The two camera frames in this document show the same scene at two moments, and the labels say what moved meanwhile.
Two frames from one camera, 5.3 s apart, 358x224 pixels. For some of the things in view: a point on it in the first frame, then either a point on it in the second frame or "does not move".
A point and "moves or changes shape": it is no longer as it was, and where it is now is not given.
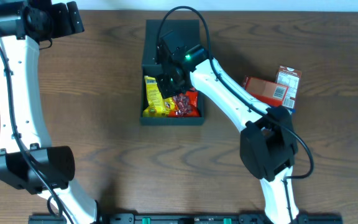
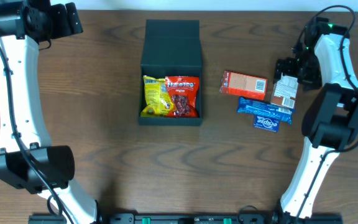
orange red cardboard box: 272,93 moves or changes shape
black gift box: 187,32 does not move
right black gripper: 165,43 -> 289,69
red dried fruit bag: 186,104 does not move
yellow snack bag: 158,106 does not move
